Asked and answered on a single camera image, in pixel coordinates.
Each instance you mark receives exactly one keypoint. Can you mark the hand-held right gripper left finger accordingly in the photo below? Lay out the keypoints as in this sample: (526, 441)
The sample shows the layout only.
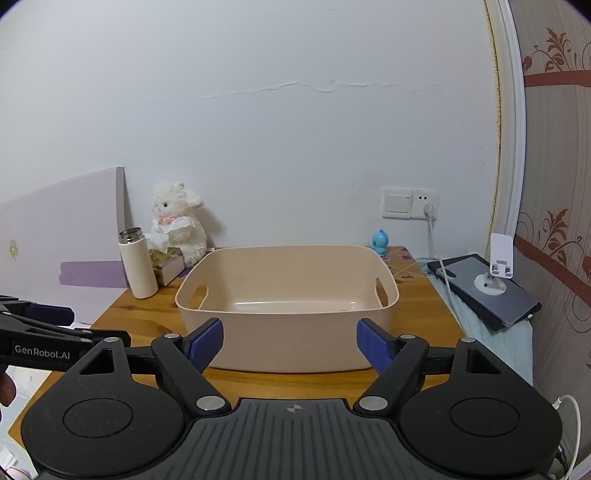
(207, 344)

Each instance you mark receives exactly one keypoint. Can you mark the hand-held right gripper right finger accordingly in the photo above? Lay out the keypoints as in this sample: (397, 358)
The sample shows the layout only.
(371, 344)

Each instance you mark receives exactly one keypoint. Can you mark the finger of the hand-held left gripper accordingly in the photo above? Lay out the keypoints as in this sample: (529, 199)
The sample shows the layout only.
(48, 316)
(111, 336)

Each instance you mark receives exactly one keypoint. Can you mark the beige plastic storage bin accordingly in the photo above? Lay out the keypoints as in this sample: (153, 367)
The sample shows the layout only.
(286, 341)

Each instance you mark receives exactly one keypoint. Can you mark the person's left hand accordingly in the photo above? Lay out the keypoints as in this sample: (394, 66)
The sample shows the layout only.
(7, 390)

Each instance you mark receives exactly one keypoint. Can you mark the white thermos bottle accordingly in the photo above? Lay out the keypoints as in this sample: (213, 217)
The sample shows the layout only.
(138, 267)

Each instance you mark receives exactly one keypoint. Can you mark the beige tissue box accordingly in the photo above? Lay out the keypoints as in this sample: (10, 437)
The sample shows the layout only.
(168, 268)

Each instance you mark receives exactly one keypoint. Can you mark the purple flower table mat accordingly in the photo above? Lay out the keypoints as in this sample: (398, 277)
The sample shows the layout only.
(406, 265)

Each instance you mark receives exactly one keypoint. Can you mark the white and purple board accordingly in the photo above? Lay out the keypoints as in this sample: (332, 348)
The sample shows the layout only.
(55, 221)

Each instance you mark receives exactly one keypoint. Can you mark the blue toy bird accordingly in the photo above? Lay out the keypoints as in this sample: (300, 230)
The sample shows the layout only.
(379, 242)

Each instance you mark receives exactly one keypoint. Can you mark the white tissue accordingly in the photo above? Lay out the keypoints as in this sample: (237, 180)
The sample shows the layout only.
(157, 241)

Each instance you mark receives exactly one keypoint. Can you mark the white plush lamb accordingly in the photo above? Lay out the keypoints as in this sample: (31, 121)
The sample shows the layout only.
(184, 230)

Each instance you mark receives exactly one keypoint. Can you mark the light blue towel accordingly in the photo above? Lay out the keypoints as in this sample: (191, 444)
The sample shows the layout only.
(498, 353)

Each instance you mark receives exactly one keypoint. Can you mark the dark tablet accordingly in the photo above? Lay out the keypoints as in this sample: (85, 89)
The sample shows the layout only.
(512, 305)

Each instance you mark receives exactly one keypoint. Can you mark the white phone stand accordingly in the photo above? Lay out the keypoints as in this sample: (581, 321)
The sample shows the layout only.
(501, 249)

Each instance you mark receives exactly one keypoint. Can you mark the white wall switch socket panel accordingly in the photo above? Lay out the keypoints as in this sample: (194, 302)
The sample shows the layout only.
(401, 203)

